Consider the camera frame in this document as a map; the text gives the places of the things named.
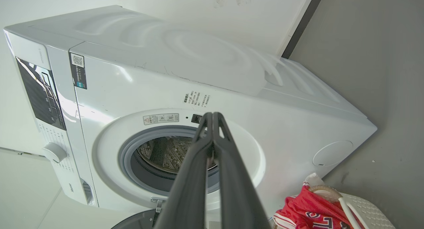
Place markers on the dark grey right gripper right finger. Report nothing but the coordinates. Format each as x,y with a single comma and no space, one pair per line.
235,189

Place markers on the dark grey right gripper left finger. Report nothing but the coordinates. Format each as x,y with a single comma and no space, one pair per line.
188,189

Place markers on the red white basketball jersey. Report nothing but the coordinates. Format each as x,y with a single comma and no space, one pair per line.
308,209

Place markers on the steel washing machine drum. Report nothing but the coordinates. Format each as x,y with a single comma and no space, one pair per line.
165,152

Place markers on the black round glass washer door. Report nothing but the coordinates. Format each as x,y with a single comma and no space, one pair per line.
139,222

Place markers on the cream perforated plastic laundry basket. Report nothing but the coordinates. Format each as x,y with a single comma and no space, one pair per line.
367,212

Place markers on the white round control knob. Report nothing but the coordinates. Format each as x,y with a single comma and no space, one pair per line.
54,152

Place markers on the black glossy control display panel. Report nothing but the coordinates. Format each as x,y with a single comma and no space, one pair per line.
39,96

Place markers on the silver metal door hinge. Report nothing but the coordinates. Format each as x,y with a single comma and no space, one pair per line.
158,204

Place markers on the grey rubber door gasket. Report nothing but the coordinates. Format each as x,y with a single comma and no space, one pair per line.
124,156

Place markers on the grey warning sticker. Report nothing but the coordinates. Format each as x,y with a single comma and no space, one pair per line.
161,119

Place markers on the white front-load washing machine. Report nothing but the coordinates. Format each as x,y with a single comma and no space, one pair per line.
291,123

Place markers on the small printed text label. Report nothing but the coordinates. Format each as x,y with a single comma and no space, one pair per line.
196,100

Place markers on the round white filter cover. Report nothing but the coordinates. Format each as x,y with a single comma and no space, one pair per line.
333,152

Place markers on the black QR code sticker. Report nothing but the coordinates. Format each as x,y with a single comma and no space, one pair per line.
78,71

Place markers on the dark wall baseboard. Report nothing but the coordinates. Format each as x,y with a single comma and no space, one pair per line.
303,23

